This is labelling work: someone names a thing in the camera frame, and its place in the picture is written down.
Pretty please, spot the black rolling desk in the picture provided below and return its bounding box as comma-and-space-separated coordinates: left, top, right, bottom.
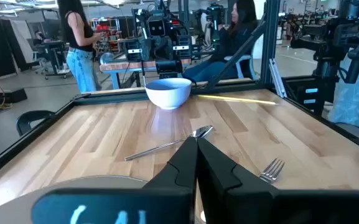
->
33, 40, 72, 80

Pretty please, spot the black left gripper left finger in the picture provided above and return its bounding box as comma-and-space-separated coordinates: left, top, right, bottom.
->
31, 137, 198, 224

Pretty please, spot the distant seated person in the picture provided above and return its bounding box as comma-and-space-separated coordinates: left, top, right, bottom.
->
32, 30, 52, 47

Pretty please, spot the white chair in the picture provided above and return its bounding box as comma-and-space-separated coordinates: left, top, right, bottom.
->
224, 55, 257, 80

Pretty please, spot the round ceramic bowl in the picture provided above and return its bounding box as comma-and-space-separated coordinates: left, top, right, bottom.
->
144, 77, 193, 110

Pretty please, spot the silver metal spoon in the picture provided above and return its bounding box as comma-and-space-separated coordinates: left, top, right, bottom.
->
124, 125, 214, 162

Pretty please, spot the black aluminium table frame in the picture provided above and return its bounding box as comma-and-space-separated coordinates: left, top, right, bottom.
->
0, 0, 359, 184

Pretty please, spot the standing person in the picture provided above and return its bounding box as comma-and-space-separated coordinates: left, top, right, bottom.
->
57, 0, 103, 93

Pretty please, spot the pale patterned cloth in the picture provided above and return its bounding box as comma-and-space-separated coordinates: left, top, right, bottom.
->
327, 42, 359, 129

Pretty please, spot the yellow wooden chopstick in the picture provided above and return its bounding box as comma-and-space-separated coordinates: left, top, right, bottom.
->
197, 94, 279, 106

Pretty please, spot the black floor box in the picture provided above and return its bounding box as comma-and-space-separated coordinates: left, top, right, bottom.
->
0, 88, 29, 105

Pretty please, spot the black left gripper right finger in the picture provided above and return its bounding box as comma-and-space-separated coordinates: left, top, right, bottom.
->
197, 138, 359, 224

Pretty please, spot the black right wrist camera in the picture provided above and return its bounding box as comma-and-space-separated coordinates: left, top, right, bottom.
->
147, 19, 167, 38

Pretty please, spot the silver metal fork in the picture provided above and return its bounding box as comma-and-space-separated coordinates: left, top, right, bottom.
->
258, 157, 286, 184

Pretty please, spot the silver metal bracket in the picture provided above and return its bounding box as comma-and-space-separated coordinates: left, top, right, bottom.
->
268, 58, 287, 99

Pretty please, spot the wooden workbench with blue legs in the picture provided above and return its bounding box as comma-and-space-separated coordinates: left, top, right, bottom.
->
99, 58, 192, 91

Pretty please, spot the yellow floor cable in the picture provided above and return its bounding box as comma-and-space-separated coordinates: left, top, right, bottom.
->
0, 70, 13, 111

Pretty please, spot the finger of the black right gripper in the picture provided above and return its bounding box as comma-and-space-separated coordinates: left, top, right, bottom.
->
125, 39, 143, 62
172, 34, 193, 60

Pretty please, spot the rack with red items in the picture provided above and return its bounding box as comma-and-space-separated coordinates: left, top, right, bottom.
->
90, 17, 124, 54

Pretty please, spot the black clamp handle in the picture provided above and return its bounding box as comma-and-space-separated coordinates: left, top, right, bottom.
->
16, 110, 56, 137

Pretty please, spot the black control box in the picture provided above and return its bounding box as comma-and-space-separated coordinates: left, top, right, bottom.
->
282, 75, 338, 116

